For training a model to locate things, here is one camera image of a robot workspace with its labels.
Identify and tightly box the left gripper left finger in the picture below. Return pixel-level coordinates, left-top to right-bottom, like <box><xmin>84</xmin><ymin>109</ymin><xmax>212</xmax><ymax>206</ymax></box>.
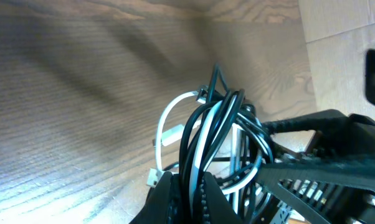
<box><xmin>130</xmin><ymin>172</ymin><xmax>181</xmax><ymax>224</ymax></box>

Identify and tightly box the white usb cable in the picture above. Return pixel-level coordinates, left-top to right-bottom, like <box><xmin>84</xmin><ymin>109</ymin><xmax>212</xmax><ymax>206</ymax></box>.
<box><xmin>146</xmin><ymin>90</ymin><xmax>265</xmax><ymax>215</ymax></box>

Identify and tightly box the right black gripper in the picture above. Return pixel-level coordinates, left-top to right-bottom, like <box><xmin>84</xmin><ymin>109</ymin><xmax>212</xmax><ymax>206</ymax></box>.
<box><xmin>256</xmin><ymin>110</ymin><xmax>375</xmax><ymax>223</ymax></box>

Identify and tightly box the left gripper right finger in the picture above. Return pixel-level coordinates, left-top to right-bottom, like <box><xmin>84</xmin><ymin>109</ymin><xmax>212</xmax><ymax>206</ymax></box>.
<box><xmin>195</xmin><ymin>172</ymin><xmax>243</xmax><ymax>224</ymax></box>

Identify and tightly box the black usb cable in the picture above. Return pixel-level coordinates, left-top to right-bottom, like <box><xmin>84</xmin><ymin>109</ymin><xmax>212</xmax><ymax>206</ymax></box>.
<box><xmin>162</xmin><ymin>63</ymin><xmax>275</xmax><ymax>218</ymax></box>

